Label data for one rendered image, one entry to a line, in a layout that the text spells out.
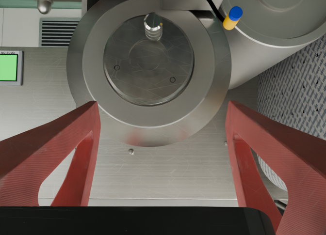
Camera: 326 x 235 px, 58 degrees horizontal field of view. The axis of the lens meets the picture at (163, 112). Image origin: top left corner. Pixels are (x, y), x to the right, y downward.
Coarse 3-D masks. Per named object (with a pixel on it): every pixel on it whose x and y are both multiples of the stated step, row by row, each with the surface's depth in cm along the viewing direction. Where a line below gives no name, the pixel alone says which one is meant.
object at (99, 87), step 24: (144, 0) 26; (96, 24) 25; (192, 24) 26; (96, 48) 25; (96, 72) 25; (192, 72) 25; (96, 96) 25; (120, 96) 25; (192, 96) 25; (120, 120) 25; (144, 120) 25; (168, 120) 25
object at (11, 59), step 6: (0, 60) 58; (6, 60) 58; (12, 60) 58; (0, 66) 58; (6, 66) 58; (12, 66) 58; (0, 72) 58; (6, 72) 58; (12, 72) 58; (0, 78) 58; (6, 78) 58; (12, 78) 58
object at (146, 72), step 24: (120, 24) 25; (168, 24) 24; (120, 48) 24; (144, 48) 24; (168, 48) 24; (192, 48) 24; (120, 72) 24; (144, 72) 25; (168, 72) 24; (144, 96) 24; (168, 96) 24
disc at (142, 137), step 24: (120, 0) 27; (216, 24) 27; (72, 48) 26; (216, 48) 26; (72, 72) 26; (216, 72) 26; (72, 96) 26; (216, 96) 26; (192, 120) 26; (144, 144) 26; (168, 144) 26
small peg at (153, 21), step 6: (144, 18) 22; (150, 18) 22; (156, 18) 22; (162, 18) 22; (144, 24) 22; (150, 24) 22; (156, 24) 22; (162, 24) 22; (150, 30) 22; (156, 30) 22; (162, 30) 23; (150, 36) 23; (156, 36) 23
